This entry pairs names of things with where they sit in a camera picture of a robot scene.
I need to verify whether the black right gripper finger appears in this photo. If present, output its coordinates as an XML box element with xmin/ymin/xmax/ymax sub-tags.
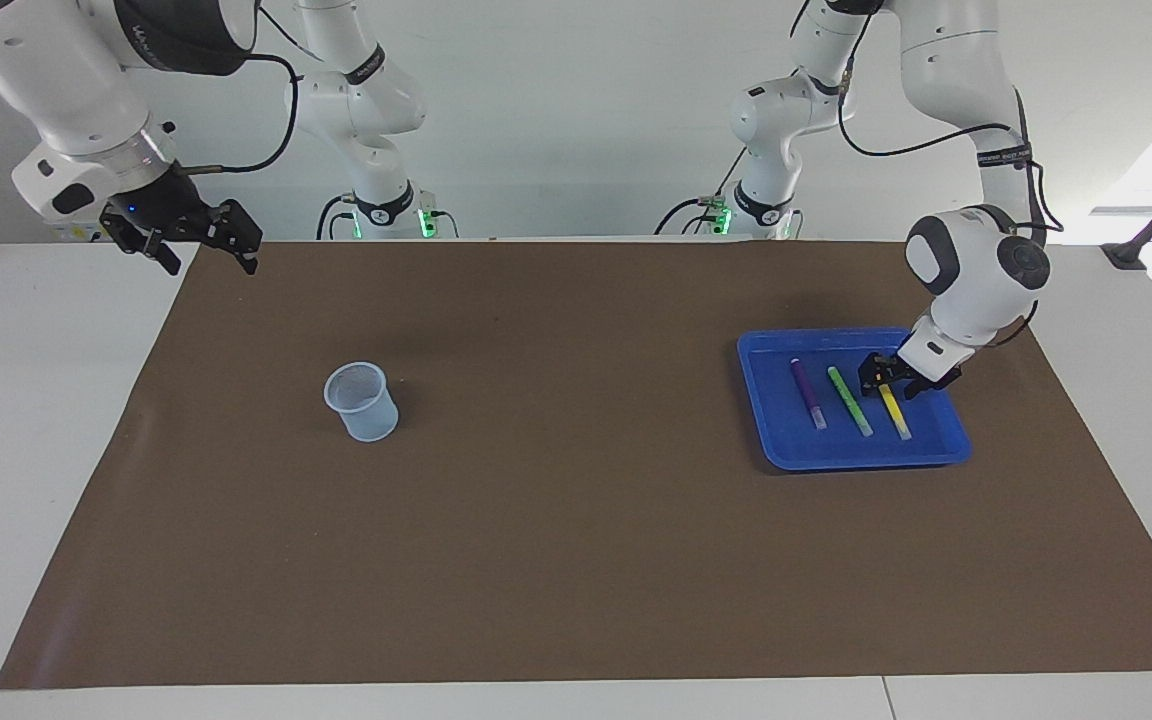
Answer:
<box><xmin>106</xmin><ymin>232</ymin><xmax>183</xmax><ymax>277</ymax></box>
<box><xmin>201</xmin><ymin>200</ymin><xmax>264</xmax><ymax>276</ymax></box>

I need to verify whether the yellow marker pen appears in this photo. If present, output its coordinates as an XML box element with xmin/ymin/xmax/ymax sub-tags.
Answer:
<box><xmin>879</xmin><ymin>385</ymin><xmax>913</xmax><ymax>441</ymax></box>

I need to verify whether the green marker pen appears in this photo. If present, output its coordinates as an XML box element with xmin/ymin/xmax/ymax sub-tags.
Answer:
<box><xmin>827</xmin><ymin>366</ymin><xmax>875</xmax><ymax>438</ymax></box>

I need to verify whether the purple marker pen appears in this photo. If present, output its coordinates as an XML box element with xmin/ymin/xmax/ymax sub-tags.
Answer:
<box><xmin>790</xmin><ymin>358</ymin><xmax>828</xmax><ymax>431</ymax></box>

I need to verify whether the white power strip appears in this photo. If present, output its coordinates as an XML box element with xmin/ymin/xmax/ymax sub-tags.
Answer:
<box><xmin>44</xmin><ymin>195</ymin><xmax>152</xmax><ymax>243</ymax></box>

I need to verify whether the blue plastic tray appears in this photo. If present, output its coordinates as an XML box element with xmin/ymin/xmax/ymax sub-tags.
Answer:
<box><xmin>736</xmin><ymin>327</ymin><xmax>973</xmax><ymax>472</ymax></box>

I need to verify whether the translucent plastic cup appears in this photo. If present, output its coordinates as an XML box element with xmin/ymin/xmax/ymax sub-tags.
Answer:
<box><xmin>323</xmin><ymin>362</ymin><xmax>400</xmax><ymax>443</ymax></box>

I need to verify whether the brown table mat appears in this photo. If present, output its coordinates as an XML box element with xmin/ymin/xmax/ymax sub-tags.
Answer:
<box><xmin>0</xmin><ymin>240</ymin><xmax>1152</xmax><ymax>691</ymax></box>

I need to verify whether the black base cable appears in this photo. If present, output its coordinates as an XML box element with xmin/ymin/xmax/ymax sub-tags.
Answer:
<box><xmin>316</xmin><ymin>193</ymin><xmax>357</xmax><ymax>241</ymax></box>
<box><xmin>654</xmin><ymin>150</ymin><xmax>747</xmax><ymax>236</ymax></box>

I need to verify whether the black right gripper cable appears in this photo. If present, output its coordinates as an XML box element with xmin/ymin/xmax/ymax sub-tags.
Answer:
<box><xmin>186</xmin><ymin>50</ymin><xmax>299</xmax><ymax>176</ymax></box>

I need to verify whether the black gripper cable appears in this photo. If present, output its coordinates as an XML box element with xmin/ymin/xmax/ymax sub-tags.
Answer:
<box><xmin>836</xmin><ymin>0</ymin><xmax>1065</xmax><ymax>346</ymax></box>
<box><xmin>186</xmin><ymin>50</ymin><xmax>299</xmax><ymax>176</ymax></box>

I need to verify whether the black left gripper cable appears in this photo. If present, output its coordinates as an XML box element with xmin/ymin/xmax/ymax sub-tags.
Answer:
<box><xmin>836</xmin><ymin>0</ymin><xmax>1065</xmax><ymax>346</ymax></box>

